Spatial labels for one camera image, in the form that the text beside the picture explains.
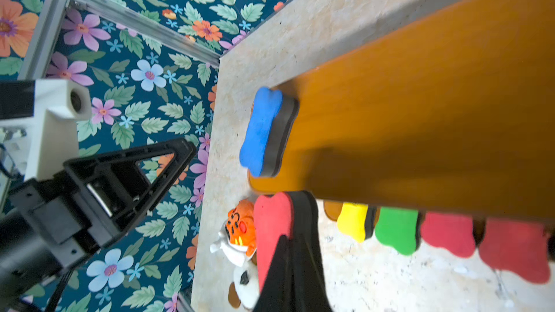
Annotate red eraser top shelf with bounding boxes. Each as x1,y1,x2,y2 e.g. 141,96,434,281
254,191,324,290

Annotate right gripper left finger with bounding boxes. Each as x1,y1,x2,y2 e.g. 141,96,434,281
254,235,299,312

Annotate brown white dog plush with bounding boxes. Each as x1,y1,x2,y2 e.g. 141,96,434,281
228,261,260,311

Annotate orange tiger plush toy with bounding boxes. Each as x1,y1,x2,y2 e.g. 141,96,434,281
210,199,257,267

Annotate green eraser bottom shelf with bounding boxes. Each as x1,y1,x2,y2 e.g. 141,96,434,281
374,207,421,256

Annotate yellow eraser bottom shelf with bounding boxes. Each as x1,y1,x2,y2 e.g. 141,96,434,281
337,202,376,243

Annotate orange wooden two-tier shelf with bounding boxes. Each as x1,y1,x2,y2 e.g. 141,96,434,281
249,0,554,224

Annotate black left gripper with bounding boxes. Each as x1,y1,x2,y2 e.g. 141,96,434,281
1,138,197,299

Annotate blue eraser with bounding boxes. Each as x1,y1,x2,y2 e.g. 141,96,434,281
239,88,299,178

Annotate red eraser bottom left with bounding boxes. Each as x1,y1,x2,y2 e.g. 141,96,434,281
420,212,485,259

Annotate red eraser bottom right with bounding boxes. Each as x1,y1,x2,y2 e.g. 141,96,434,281
478,219,551,284

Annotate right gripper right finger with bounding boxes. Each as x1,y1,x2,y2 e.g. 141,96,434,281
294,237,332,312

